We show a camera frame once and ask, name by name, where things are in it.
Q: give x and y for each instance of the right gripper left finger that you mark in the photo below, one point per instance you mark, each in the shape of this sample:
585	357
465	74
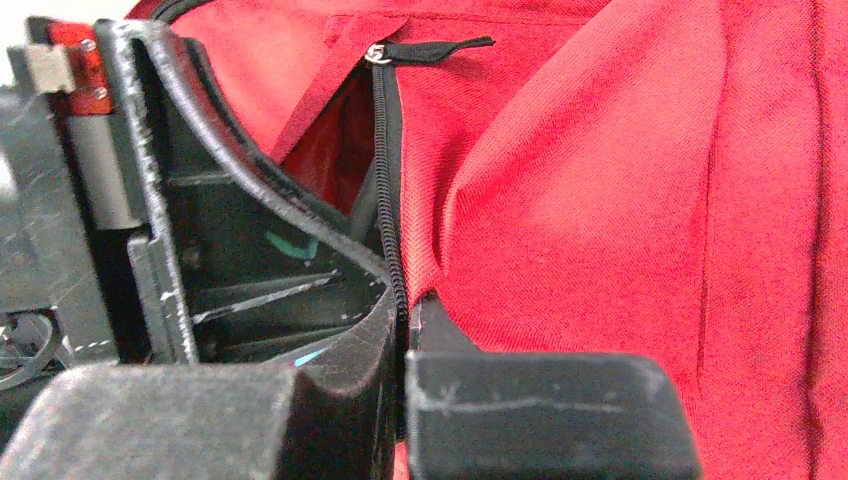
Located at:
332	418

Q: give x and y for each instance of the red student backpack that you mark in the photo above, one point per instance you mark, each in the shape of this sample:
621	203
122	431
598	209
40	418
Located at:
665	178

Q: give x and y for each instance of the blue black highlighter marker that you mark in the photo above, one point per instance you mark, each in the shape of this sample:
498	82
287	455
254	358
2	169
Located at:
304	359

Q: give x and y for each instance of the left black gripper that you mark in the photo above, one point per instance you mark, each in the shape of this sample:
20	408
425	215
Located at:
232	260

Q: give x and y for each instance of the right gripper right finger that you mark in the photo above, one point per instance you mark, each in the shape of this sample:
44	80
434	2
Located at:
476	415

